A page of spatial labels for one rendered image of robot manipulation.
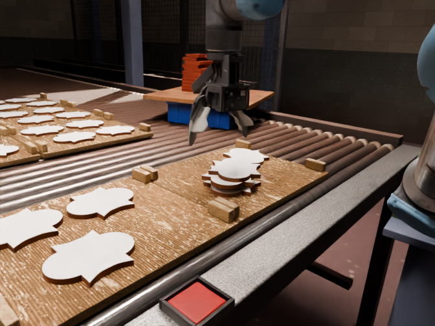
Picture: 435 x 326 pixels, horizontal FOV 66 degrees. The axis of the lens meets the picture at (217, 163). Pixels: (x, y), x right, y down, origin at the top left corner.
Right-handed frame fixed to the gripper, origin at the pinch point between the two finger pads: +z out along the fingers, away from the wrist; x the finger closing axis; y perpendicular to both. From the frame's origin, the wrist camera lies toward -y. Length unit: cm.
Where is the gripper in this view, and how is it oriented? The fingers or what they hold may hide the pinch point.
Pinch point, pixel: (217, 141)
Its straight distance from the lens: 79.2
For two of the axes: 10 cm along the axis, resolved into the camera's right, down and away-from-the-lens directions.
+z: -0.1, 9.4, 3.5
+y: 5.0, 3.1, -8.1
